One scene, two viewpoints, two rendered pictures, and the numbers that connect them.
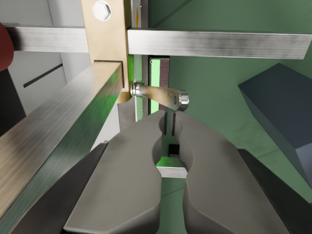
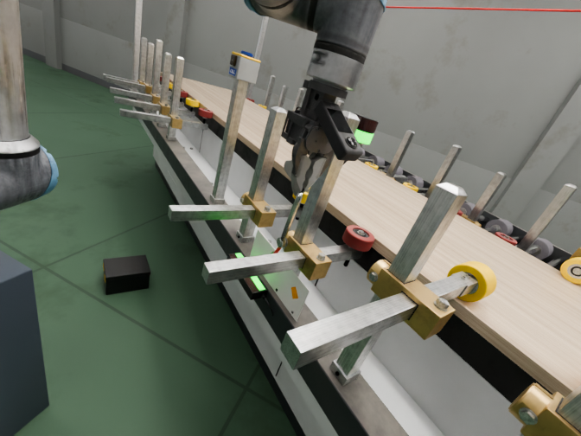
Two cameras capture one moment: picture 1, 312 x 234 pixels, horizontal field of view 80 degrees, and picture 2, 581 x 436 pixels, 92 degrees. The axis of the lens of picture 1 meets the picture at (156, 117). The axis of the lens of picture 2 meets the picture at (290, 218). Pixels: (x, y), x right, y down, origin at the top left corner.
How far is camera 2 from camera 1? 51 cm
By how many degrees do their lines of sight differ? 43
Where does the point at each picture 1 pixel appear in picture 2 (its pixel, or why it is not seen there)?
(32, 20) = (344, 291)
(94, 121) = (312, 196)
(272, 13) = not seen: outside the picture
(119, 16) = (313, 258)
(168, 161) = (233, 214)
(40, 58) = (330, 273)
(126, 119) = not seen: hidden behind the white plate
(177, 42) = (280, 257)
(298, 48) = (212, 266)
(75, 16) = (322, 315)
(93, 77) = (315, 221)
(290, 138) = (28, 287)
